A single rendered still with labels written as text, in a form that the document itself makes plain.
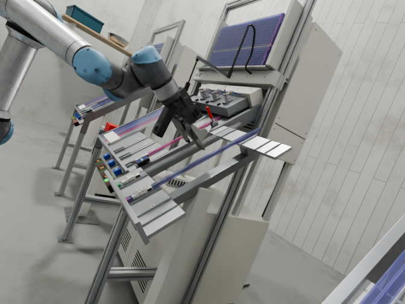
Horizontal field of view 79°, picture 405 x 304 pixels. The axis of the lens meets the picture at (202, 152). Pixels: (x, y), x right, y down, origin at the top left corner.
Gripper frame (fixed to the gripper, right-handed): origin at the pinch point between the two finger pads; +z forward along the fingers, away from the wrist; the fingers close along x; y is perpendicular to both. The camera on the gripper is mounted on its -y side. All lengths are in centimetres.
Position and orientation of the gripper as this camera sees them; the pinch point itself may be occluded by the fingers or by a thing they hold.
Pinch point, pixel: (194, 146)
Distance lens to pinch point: 88.2
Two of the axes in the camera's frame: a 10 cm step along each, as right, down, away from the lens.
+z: 4.5, 7.2, 5.2
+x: -5.2, -2.7, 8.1
